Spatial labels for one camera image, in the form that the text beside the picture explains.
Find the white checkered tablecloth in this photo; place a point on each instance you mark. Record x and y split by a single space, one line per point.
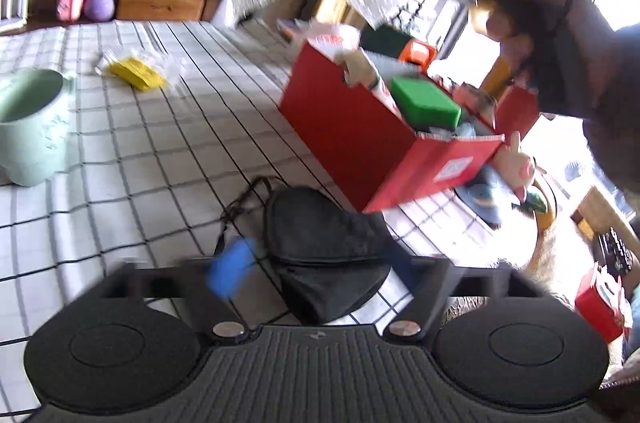
147 174

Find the christmas pattern cloth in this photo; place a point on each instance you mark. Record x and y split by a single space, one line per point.
359 70

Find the yellow sponge in plastic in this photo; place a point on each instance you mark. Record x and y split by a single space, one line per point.
142 69

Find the pink pig plush toy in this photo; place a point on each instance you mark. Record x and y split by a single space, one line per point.
516 168

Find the person's right hand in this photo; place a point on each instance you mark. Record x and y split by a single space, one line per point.
516 46

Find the green scouring sponge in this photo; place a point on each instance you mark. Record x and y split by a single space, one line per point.
423 104

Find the red cardboard storage box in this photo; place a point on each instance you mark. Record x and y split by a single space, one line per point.
375 158

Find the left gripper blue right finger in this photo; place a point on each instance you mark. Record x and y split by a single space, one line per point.
408 269

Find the mint green ceramic mug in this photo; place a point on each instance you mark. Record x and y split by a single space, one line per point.
36 118

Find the white wifi router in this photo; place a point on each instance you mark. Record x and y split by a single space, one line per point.
13 15

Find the black face mask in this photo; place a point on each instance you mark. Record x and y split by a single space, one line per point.
329 261

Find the pink small backpack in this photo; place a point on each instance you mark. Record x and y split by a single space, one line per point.
69 11

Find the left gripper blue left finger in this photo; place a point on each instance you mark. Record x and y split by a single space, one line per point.
226 272

